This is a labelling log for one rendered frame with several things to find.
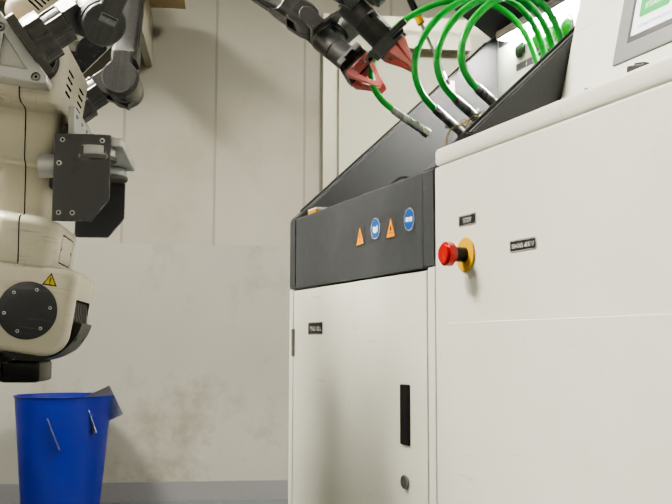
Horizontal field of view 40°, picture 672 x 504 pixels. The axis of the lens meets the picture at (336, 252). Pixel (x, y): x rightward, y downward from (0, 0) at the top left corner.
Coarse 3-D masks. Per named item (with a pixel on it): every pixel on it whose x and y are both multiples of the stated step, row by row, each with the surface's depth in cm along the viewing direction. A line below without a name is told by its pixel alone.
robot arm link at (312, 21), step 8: (304, 8) 204; (312, 8) 204; (304, 16) 204; (312, 16) 204; (328, 16) 205; (336, 16) 206; (312, 24) 203; (320, 24) 204; (328, 24) 208; (344, 24) 205; (312, 32) 204; (352, 32) 206; (312, 40) 209
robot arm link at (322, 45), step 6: (330, 24) 207; (336, 24) 206; (324, 30) 205; (330, 30) 206; (336, 30) 207; (342, 30) 206; (318, 36) 205; (324, 36) 204; (330, 36) 204; (336, 36) 204; (342, 36) 207; (318, 42) 205; (324, 42) 204; (330, 42) 203; (318, 48) 206; (324, 48) 204; (324, 54) 205
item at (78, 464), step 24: (24, 408) 351; (48, 408) 347; (72, 408) 349; (96, 408) 356; (120, 408) 366; (24, 432) 351; (48, 432) 347; (72, 432) 349; (96, 432) 353; (24, 456) 351; (48, 456) 347; (72, 456) 349; (96, 456) 357; (24, 480) 351; (48, 480) 347; (72, 480) 349; (96, 480) 358
